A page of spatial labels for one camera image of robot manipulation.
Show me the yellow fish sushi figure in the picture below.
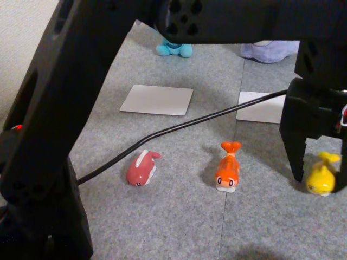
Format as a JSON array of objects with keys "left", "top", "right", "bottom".
[{"left": 306, "top": 151, "right": 342, "bottom": 197}]

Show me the orange fish sushi figure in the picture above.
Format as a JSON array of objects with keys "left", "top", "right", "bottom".
[{"left": 215, "top": 141, "right": 242, "bottom": 193}]

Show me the red fish sushi figure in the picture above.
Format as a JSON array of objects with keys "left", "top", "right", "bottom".
[{"left": 125, "top": 149, "right": 162, "bottom": 188}]

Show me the white rectangular card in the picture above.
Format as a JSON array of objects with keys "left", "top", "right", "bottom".
[
  {"left": 119, "top": 84, "right": 194, "bottom": 116},
  {"left": 236, "top": 91, "right": 288, "bottom": 125}
]

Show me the lavender plush toy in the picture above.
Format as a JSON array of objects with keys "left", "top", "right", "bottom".
[{"left": 240, "top": 40, "right": 300, "bottom": 64}]

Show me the blue plush toy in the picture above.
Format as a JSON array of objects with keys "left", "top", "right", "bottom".
[{"left": 156, "top": 36, "right": 193, "bottom": 58}]

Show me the black cable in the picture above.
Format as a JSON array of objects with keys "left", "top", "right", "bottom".
[{"left": 76, "top": 89, "right": 288, "bottom": 186}]

